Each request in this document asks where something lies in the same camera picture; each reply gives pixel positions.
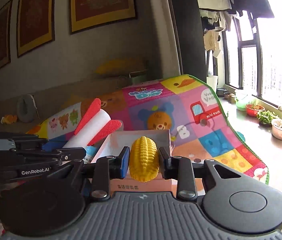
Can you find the yellow toy corn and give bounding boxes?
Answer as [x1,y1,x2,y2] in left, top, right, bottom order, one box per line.
[129,136,159,183]

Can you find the white red toy rocket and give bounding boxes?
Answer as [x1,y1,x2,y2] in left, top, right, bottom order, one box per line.
[63,98,122,148]

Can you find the blue white tissue pack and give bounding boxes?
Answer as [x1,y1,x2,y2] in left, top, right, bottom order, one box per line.
[83,146,98,164]

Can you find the pink cardboard box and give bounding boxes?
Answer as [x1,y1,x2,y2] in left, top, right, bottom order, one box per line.
[92,129,174,193]

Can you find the colourful cartoon play mat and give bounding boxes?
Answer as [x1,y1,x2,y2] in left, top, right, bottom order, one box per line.
[25,74,270,185]

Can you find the yellow toy on floor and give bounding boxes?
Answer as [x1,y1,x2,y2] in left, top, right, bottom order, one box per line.
[1,114,17,125]

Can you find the grey neck pillow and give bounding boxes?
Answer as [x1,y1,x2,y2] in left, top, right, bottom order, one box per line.
[16,94,40,123]

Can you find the red plant pot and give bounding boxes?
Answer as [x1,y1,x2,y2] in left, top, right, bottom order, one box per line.
[245,103,265,117]

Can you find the green basket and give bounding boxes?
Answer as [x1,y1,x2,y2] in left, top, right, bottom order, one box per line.
[129,70,148,85]

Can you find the green leafy plant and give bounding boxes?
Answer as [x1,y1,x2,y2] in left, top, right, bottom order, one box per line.
[257,111,279,127]

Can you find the yellow cushion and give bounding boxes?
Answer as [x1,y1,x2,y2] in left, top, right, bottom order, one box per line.
[95,57,147,76]

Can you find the framed red picture middle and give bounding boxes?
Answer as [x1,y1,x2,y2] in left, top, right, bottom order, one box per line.
[16,0,55,57]

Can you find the framed red picture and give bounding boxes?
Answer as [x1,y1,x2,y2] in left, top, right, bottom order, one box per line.
[0,0,13,69]
[69,0,137,34]
[16,0,55,57]

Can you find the framed red picture left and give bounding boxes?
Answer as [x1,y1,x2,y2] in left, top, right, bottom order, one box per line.
[0,0,13,69]

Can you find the hanging clothes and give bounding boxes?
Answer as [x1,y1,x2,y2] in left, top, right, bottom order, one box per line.
[197,0,274,56]

